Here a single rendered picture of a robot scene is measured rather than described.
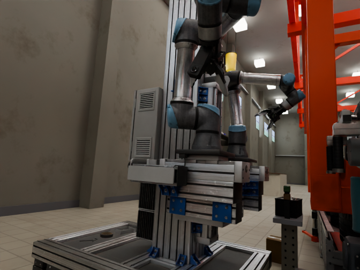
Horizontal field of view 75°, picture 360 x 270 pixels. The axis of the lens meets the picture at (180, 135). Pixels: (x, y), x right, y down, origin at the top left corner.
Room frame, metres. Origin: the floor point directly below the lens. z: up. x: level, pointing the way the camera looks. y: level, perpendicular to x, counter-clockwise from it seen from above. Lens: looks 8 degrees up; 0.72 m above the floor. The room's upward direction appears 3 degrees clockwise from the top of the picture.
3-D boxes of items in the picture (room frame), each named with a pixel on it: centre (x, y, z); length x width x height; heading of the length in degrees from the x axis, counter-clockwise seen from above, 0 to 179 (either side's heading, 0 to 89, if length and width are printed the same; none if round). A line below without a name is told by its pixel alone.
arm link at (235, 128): (1.59, -0.39, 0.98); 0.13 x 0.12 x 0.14; 161
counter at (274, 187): (9.41, -3.78, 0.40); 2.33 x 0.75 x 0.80; 150
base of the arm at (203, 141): (1.16, -0.14, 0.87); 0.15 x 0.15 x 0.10
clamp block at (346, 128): (0.95, -0.68, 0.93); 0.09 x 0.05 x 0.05; 62
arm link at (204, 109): (1.16, -0.13, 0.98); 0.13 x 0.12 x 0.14; 97
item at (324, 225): (2.65, -1.59, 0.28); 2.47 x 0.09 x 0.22; 152
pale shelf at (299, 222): (1.73, -0.81, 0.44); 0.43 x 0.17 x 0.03; 152
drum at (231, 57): (9.03, -1.90, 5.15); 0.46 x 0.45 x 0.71; 149
